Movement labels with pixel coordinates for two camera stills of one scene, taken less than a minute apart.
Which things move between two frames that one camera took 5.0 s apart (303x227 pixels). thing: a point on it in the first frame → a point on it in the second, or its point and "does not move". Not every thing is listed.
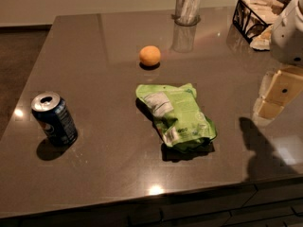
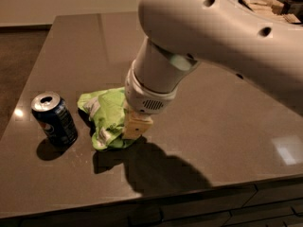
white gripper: (288, 37) → (142, 98)
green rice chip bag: (177, 113) → (105, 112)
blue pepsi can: (54, 117) does not move
